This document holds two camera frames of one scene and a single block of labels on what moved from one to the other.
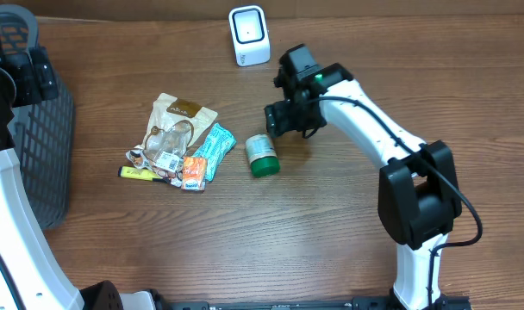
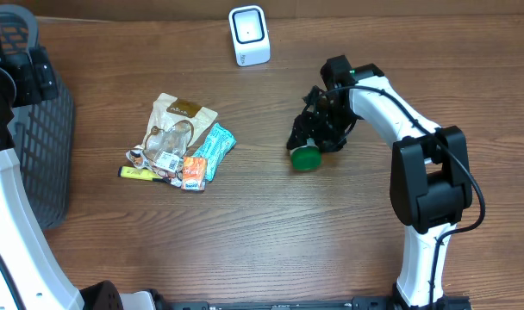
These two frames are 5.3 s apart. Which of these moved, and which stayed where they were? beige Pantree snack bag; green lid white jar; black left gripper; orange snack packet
Moved: green lid white jar
Stayed: beige Pantree snack bag; black left gripper; orange snack packet
